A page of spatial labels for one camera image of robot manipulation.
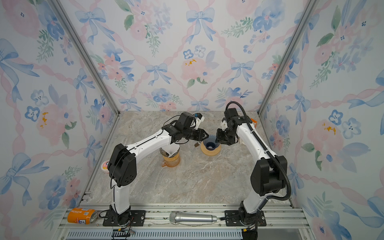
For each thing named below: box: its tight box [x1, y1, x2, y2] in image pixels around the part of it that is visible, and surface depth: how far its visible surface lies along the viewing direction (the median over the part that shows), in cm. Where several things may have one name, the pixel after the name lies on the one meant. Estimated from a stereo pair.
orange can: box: [67, 207, 98, 225], surface depth 72 cm
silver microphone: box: [169, 212, 218, 223], surface depth 73 cm
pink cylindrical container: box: [101, 160, 110, 171], surface depth 82 cm
